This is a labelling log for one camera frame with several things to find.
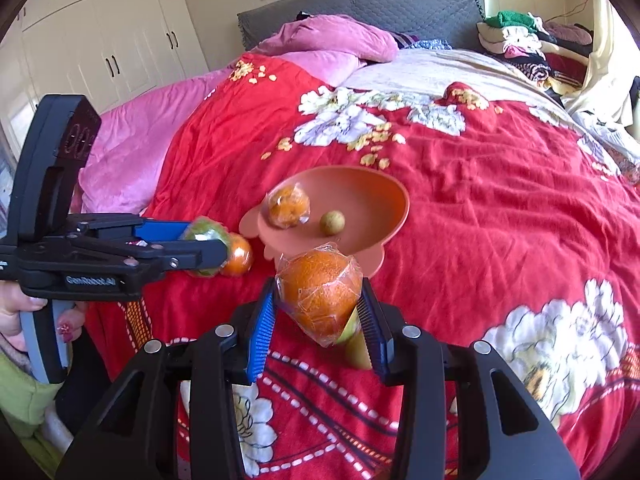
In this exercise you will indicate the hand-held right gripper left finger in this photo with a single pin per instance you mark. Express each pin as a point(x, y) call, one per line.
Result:
point(262, 332)

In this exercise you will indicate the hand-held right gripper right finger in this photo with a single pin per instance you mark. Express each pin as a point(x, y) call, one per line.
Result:
point(372, 330)

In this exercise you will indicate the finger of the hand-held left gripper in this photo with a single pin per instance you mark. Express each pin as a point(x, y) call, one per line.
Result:
point(200, 257)
point(160, 230)

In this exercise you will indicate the plastic-wrapped green citrus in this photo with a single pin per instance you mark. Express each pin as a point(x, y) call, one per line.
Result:
point(205, 230)
point(357, 352)

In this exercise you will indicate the plastic-wrapped orange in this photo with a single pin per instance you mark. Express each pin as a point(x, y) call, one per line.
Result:
point(320, 295)
point(241, 257)
point(289, 206)

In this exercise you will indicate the pink plastic bowl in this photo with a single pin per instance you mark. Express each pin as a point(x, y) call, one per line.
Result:
point(360, 200)

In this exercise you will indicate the person's left hand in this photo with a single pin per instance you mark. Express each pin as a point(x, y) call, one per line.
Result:
point(12, 310)

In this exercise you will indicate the pink quilt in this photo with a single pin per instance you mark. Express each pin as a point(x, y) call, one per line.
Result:
point(130, 145)

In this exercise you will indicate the brown longan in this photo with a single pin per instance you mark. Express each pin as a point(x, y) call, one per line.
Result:
point(332, 222)

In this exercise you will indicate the red floral blanket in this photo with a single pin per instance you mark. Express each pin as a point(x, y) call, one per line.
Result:
point(475, 210)

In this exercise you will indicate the white wardrobe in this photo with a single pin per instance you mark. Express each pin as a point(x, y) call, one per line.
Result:
point(125, 25)

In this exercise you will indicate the person's green clothing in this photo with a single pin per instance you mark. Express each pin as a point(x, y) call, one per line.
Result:
point(25, 400)

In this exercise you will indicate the pink pillow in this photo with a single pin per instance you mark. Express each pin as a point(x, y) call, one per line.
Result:
point(325, 65)

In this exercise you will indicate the pink bunched blanket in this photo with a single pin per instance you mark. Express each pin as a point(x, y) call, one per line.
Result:
point(325, 35)

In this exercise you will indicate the beige bedsheet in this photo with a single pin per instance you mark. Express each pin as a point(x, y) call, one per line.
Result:
point(425, 67)

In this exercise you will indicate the dark patterned pillow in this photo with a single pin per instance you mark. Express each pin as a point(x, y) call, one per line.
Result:
point(420, 42)

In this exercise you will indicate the white patterned cloth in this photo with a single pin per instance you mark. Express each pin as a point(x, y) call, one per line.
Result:
point(607, 135)

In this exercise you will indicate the pile of folded clothes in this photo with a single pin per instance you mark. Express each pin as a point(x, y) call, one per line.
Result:
point(520, 45)

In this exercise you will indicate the grey padded headboard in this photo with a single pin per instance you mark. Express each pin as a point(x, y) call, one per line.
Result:
point(400, 5)

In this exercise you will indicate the cream curtain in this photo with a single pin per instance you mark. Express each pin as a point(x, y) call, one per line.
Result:
point(605, 60)

